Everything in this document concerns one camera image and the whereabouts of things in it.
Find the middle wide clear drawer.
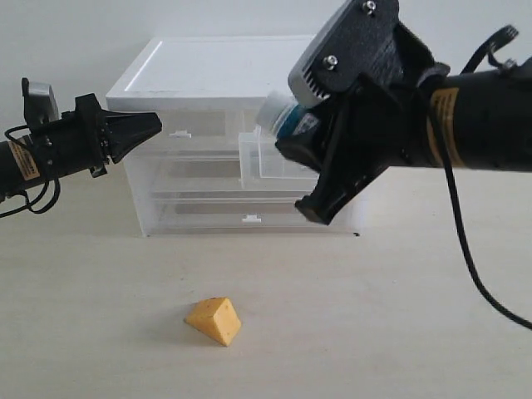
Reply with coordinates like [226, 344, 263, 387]
[140, 149, 321, 196]

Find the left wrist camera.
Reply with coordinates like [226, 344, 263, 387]
[22, 77, 60, 128]

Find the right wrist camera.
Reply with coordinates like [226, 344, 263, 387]
[288, 0, 436, 107]

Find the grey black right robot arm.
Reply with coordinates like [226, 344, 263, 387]
[275, 62, 531, 225]

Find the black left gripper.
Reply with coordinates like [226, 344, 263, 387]
[27, 94, 162, 179]

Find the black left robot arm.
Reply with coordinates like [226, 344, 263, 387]
[1, 94, 162, 197]

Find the white bottle teal label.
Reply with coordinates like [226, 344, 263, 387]
[256, 91, 321, 140]

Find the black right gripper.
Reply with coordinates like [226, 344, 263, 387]
[275, 62, 435, 225]

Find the yellow cheese wedge toy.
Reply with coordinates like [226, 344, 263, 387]
[185, 297, 242, 347]

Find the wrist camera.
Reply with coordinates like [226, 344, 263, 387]
[288, 0, 436, 107]
[22, 77, 60, 128]

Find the wide clear drawer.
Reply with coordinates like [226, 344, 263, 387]
[143, 190, 361, 235]
[140, 149, 321, 196]

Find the white plastic drawer cabinet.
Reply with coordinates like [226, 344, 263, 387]
[106, 35, 363, 237]

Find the bottom wide clear drawer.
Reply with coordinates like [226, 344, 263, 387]
[143, 190, 361, 235]

